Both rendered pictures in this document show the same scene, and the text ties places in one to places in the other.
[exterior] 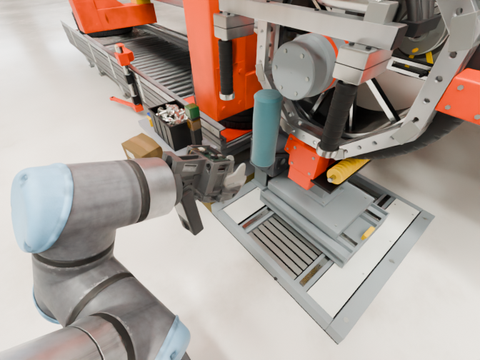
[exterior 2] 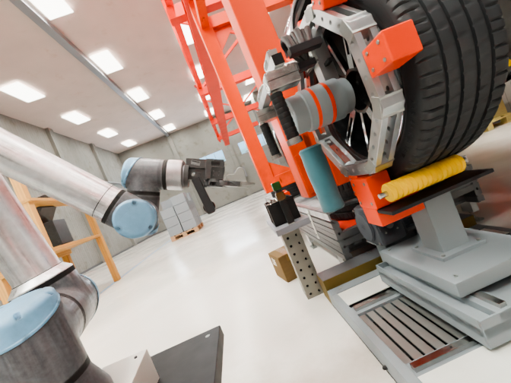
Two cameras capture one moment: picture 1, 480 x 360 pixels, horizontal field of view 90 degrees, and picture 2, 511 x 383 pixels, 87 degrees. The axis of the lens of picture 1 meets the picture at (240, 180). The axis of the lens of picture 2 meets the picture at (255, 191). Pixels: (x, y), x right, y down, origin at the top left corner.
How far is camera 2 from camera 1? 68 cm
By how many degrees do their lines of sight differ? 53
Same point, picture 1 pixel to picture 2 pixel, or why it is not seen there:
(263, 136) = (314, 179)
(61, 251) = (130, 185)
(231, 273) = (333, 360)
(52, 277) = not seen: hidden behind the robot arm
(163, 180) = (176, 163)
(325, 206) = (448, 260)
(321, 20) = not seen: hidden behind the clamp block
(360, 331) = not seen: outside the picture
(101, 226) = (144, 175)
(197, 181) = (204, 173)
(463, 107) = (376, 62)
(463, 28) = (344, 30)
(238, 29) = (267, 115)
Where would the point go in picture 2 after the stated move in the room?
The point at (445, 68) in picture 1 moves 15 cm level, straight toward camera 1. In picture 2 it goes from (356, 52) to (304, 68)
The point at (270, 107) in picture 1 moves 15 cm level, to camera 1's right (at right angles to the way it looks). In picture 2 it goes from (307, 153) to (345, 137)
